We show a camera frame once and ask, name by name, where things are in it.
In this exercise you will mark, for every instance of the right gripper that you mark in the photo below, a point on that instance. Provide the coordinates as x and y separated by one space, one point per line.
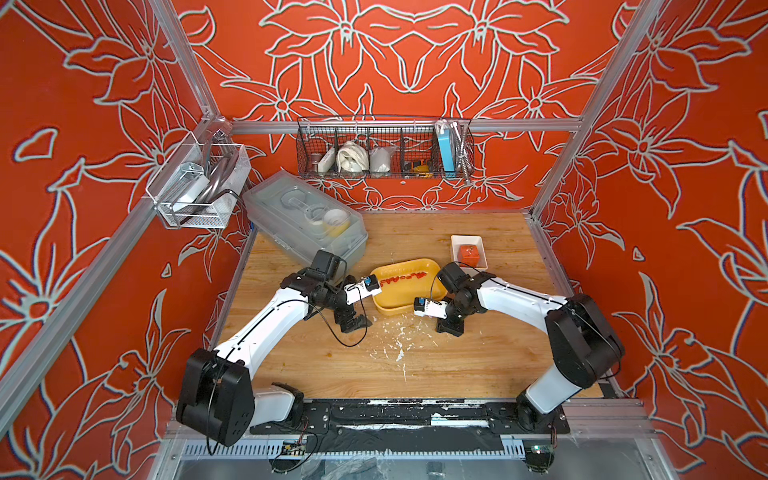
442 325

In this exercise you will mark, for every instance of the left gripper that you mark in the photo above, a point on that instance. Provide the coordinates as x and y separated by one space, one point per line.
348 312

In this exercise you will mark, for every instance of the yellow plastic tray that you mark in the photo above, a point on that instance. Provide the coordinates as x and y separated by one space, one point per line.
402 282

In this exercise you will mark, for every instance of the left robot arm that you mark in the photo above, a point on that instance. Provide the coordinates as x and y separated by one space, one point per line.
217 398

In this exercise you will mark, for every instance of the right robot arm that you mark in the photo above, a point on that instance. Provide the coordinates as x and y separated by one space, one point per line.
583 344

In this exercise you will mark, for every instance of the white square box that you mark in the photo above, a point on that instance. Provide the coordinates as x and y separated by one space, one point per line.
457 240

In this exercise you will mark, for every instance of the clear lidded storage container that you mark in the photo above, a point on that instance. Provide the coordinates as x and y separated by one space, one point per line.
290 212

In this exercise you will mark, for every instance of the blue box in basket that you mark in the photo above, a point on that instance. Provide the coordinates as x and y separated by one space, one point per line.
444 134

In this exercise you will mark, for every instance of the orange cube block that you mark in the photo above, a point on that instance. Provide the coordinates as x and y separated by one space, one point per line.
469 254

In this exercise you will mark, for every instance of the yellow tape roll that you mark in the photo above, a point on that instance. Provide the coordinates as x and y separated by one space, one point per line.
336 222

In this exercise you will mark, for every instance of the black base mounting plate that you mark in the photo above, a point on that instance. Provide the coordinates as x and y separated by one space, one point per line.
499 416

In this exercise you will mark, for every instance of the white cloth in basket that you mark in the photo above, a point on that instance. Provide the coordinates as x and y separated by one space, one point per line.
352 158

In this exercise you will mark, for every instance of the black wire wall basket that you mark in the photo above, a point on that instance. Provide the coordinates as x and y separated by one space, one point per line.
399 147

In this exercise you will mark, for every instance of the clear wall-mounted bin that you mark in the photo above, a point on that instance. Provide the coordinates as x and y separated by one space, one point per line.
202 184

